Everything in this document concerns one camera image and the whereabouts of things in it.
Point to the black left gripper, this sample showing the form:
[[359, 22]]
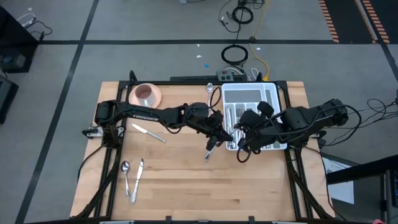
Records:
[[214, 124]]

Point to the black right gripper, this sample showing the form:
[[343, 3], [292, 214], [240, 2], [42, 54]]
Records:
[[264, 127]]

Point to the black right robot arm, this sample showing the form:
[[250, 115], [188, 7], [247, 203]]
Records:
[[311, 116]]

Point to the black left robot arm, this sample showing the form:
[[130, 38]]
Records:
[[146, 115]]

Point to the white plastic cutlery tray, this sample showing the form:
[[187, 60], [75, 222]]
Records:
[[242, 96]]

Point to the grey power strip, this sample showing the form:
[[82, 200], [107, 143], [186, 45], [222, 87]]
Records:
[[225, 75]]

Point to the black flat bar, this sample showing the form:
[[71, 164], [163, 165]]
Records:
[[192, 78]]

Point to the pink round plate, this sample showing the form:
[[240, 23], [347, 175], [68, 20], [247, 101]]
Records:
[[133, 95]]

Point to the white paper sheet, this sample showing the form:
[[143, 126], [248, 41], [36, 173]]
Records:
[[342, 193]]

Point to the pink object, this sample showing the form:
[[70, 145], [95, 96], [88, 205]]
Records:
[[377, 221]]

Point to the black orange-striped floor mat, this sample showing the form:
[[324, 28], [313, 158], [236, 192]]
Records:
[[348, 18]]

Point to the black box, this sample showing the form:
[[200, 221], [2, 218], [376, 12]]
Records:
[[6, 99]]

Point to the black cabinet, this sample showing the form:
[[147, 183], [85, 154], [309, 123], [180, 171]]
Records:
[[12, 40]]

